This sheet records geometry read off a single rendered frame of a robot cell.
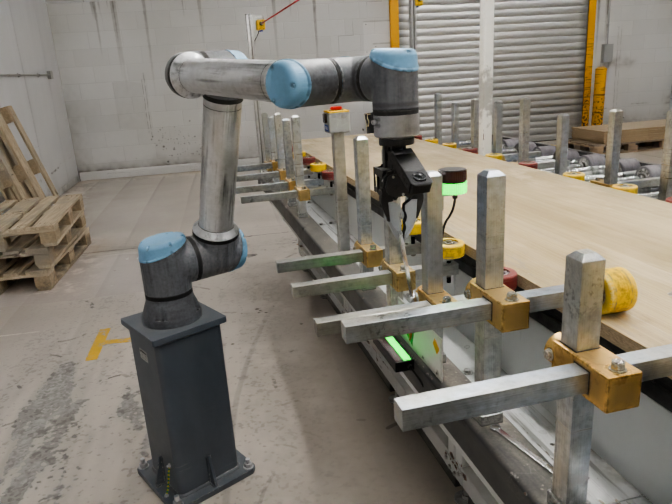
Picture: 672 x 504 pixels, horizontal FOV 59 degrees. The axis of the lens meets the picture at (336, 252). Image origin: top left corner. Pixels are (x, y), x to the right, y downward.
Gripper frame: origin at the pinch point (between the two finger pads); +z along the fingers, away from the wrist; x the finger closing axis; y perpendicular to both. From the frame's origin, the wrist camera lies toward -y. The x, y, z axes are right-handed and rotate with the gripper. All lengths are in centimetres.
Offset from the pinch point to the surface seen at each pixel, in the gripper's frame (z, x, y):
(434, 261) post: 6.8, -7.4, 1.0
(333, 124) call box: -16, -6, 75
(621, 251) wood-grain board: 11, -55, 1
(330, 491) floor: 101, 9, 51
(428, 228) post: -0.7, -6.1, 1.0
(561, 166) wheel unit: 13, -116, 113
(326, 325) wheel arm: 15.7, 18.0, -2.8
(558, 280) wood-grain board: 11.0, -30.5, -9.5
